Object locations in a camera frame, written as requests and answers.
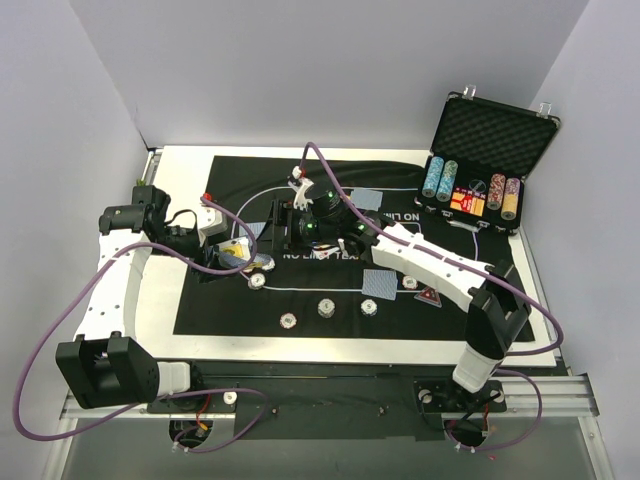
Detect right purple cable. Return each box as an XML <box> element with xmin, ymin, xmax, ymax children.
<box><xmin>298</xmin><ymin>141</ymin><xmax>565</xmax><ymax>454</ymax></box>

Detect grey chip stack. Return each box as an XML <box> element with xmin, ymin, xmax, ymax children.
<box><xmin>317</xmin><ymin>298</ymin><xmax>336</xmax><ymax>318</ymax></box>

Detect red chip row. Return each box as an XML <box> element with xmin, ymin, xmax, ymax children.
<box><xmin>487</xmin><ymin>173</ymin><xmax>506</xmax><ymax>210</ymax></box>

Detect black poker table mat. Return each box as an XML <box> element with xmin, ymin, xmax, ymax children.
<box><xmin>174</xmin><ymin>157</ymin><xmax>512</xmax><ymax>341</ymax></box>

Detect grey chips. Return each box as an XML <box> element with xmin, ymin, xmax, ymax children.
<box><xmin>248</xmin><ymin>273</ymin><xmax>266</xmax><ymax>290</ymax></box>

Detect purple cable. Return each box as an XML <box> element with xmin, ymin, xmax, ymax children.
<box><xmin>12</xmin><ymin>195</ymin><xmax>269</xmax><ymax>455</ymax></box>
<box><xmin>298</xmin><ymin>141</ymin><xmax>565</xmax><ymax>454</ymax></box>

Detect green chip row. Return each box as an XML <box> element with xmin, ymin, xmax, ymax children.
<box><xmin>436</xmin><ymin>160</ymin><xmax>458</xmax><ymax>202</ymax></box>

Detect red triangle dealer marker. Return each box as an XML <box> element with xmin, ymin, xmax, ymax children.
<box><xmin>414</xmin><ymin>286</ymin><xmax>442</xmax><ymax>308</ymax></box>

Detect aluminium rail frame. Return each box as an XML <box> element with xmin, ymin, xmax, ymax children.
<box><xmin>60</xmin><ymin>146</ymin><xmax>613</xmax><ymax>479</ymax></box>

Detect blue backed card fan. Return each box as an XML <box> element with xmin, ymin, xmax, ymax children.
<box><xmin>238</xmin><ymin>222</ymin><xmax>266</xmax><ymax>239</ymax></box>

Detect yellow chip row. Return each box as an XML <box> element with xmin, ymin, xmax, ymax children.
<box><xmin>501</xmin><ymin>178</ymin><xmax>521</xmax><ymax>221</ymax></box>

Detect blue chip stack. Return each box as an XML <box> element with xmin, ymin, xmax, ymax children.
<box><xmin>360</xmin><ymin>299</ymin><xmax>378</xmax><ymax>316</ymax></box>

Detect blue backed dealt card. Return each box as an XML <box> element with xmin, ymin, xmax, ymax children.
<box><xmin>361</xmin><ymin>269</ymin><xmax>398</xmax><ymax>301</ymax></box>

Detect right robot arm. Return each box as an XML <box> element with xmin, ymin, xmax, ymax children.
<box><xmin>269</xmin><ymin>179</ymin><xmax>531</xmax><ymax>409</ymax></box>

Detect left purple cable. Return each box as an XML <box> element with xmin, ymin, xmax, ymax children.
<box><xmin>12</xmin><ymin>195</ymin><xmax>269</xmax><ymax>455</ymax></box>

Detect red white chip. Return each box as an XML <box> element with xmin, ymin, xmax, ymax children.
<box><xmin>279</xmin><ymin>312</ymin><xmax>297</xmax><ymax>330</ymax></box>
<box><xmin>402</xmin><ymin>275</ymin><xmax>418</xmax><ymax>290</ymax></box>

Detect face up ace card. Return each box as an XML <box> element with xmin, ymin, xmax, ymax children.
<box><xmin>312</xmin><ymin>244</ymin><xmax>336</xmax><ymax>252</ymax></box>

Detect black aluminium chip case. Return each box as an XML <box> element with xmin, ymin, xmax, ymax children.
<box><xmin>414</xmin><ymin>85</ymin><xmax>561</xmax><ymax>235</ymax></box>

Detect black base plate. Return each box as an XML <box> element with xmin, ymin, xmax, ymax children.
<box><xmin>148</xmin><ymin>361</ymin><xmax>506</xmax><ymax>441</ymax></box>

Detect red card deck in case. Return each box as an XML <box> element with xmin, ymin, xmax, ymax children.
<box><xmin>450</xmin><ymin>186</ymin><xmax>486</xmax><ymax>217</ymax></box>

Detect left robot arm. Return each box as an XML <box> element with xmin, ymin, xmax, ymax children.
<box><xmin>55</xmin><ymin>185</ymin><xmax>227</xmax><ymax>412</ymax></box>

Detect red white chip front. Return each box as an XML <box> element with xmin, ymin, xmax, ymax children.
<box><xmin>279</xmin><ymin>312</ymin><xmax>297</xmax><ymax>330</ymax></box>

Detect light blue chip row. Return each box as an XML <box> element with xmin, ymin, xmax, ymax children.
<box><xmin>421</xmin><ymin>156</ymin><xmax>444</xmax><ymax>198</ymax></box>

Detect blue backed card top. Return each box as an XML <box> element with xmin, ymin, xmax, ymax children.
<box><xmin>350</xmin><ymin>188</ymin><xmax>383</xmax><ymax>211</ymax></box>

